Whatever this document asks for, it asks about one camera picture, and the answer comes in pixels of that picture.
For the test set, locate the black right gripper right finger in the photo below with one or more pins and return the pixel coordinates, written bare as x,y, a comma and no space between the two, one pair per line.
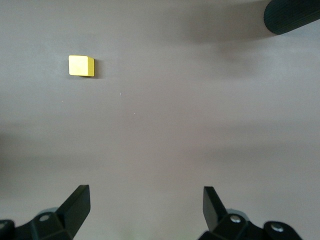
217,220

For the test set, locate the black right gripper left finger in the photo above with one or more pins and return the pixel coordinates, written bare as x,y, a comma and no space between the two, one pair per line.
70,217

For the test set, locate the yellow wooden block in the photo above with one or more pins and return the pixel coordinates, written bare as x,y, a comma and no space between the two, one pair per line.
80,65

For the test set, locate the black ribbed cylinder post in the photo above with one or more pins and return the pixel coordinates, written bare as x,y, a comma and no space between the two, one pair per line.
287,15

